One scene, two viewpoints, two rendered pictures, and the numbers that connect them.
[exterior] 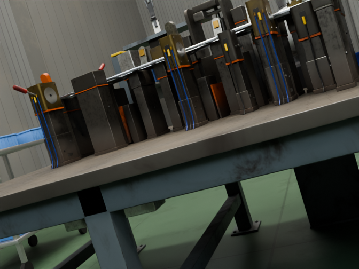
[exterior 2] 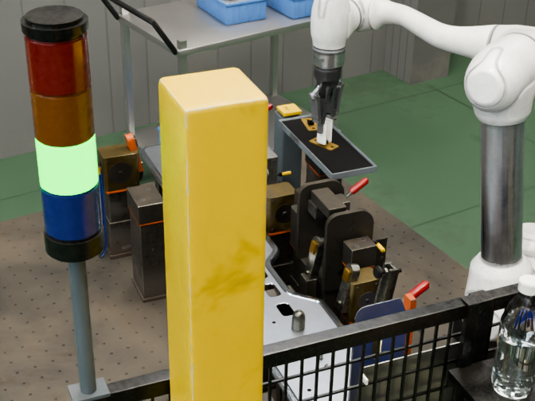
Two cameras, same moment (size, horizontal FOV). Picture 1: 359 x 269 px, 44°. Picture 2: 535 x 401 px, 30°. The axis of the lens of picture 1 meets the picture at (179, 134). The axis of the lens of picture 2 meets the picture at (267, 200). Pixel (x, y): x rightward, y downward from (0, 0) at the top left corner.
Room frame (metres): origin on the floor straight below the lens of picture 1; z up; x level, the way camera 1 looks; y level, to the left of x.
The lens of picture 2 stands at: (0.14, -1.55, 2.44)
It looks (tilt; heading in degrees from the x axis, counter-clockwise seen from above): 30 degrees down; 39
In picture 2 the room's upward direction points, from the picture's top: 1 degrees clockwise
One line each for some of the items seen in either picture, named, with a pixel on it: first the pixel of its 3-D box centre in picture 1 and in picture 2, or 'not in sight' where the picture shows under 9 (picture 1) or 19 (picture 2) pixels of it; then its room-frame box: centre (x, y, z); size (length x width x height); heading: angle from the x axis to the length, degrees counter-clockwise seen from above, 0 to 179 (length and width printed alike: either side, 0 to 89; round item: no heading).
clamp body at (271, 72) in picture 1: (270, 52); not in sight; (1.44, -0.36, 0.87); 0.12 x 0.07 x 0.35; 152
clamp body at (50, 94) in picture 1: (51, 125); (116, 203); (1.92, 0.52, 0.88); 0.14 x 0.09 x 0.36; 152
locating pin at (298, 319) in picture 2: not in sight; (298, 321); (1.67, -0.40, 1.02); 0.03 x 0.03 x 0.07
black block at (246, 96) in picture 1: (236, 72); not in sight; (1.54, -0.25, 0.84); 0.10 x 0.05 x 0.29; 152
